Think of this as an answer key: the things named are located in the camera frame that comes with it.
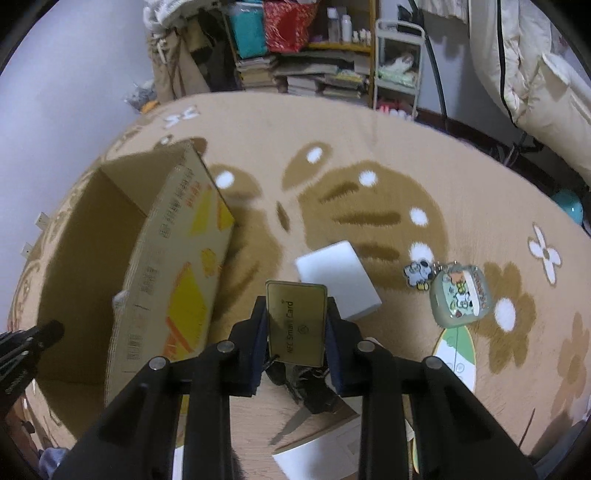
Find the blue jeans leg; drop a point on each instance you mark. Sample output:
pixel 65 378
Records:
pixel 49 460

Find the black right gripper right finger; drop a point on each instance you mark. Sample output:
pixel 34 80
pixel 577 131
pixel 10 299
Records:
pixel 457 437

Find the teal storage bag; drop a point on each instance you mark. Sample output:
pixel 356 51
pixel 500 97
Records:
pixel 247 23

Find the brown cardboard box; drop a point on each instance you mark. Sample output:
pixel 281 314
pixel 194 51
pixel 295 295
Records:
pixel 133 267

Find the white power adapter block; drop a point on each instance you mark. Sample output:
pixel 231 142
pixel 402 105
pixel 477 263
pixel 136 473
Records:
pixel 341 271

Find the wall socket lower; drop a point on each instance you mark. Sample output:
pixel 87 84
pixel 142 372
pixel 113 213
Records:
pixel 26 250

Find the bag of plush toys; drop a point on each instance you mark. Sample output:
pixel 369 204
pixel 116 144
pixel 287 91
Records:
pixel 143 98

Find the wall socket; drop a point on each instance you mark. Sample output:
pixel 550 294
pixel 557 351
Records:
pixel 42 221
pixel 26 250

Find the wall socket upper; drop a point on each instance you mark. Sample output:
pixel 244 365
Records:
pixel 42 221

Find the white metal trolley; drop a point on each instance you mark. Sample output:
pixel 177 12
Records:
pixel 398 67

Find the white paper sheet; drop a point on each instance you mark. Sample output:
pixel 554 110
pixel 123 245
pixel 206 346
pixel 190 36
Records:
pixel 330 454

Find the gold smart card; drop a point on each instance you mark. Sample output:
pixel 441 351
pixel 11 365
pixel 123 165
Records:
pixel 296 314

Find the red patterned gift bag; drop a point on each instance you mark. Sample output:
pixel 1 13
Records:
pixel 287 25

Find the black key bunch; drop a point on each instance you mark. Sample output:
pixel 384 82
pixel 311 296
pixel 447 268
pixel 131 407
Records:
pixel 306 385

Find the green cartoon earbud case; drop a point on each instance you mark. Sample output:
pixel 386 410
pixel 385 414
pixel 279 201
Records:
pixel 459 295

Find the beige hanging coat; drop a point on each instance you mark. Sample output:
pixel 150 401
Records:
pixel 175 73

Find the wooden bookshelf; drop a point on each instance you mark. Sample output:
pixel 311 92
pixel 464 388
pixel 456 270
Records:
pixel 337 63

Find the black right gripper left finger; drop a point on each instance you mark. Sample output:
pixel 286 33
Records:
pixel 135 436

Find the stack of books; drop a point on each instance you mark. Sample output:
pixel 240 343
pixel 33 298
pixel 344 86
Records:
pixel 257 73

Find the teal round object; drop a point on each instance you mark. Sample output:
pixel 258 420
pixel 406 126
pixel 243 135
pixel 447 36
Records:
pixel 571 204

